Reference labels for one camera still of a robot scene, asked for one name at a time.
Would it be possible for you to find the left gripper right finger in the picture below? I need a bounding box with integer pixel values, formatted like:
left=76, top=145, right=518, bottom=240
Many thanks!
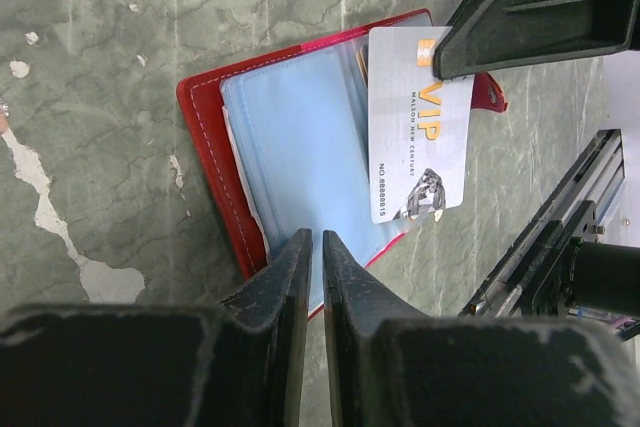
left=323, top=231, right=639, bottom=426

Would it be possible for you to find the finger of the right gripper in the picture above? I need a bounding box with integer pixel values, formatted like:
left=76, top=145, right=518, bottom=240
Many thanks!
left=433, top=0, right=639, bottom=80

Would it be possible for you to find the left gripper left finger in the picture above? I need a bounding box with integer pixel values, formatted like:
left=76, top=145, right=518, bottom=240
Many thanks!
left=1, top=229, right=313, bottom=426

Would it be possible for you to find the white magnetic stripe card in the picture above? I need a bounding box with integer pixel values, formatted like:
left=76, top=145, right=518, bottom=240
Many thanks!
left=367, top=26, right=474, bottom=224

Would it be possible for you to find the red leather card holder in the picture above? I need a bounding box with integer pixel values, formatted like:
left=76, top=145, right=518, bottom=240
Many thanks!
left=176, top=9, right=507, bottom=314

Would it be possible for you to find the aluminium mounting rail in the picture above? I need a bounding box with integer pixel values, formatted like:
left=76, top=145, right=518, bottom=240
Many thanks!
left=461, top=130, right=639, bottom=341

